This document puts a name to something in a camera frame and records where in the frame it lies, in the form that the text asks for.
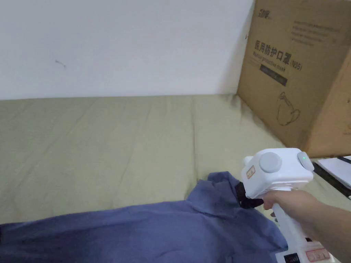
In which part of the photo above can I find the blue shirt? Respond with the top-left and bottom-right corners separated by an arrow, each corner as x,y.
0,171 -> 289,263

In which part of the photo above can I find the person's right forearm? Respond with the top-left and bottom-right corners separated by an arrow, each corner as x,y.
304,194 -> 351,263

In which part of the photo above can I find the person's right hand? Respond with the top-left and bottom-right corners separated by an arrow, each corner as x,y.
262,189 -> 320,234

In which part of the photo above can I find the brown cardboard carton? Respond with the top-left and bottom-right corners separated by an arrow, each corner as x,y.
236,0 -> 351,159

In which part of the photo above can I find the flat white box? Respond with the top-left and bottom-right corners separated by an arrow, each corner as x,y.
314,155 -> 351,191

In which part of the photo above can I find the bed with pale green sheet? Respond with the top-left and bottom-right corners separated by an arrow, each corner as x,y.
0,93 -> 351,248

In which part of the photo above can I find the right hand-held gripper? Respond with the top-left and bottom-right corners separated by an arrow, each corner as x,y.
234,148 -> 338,263

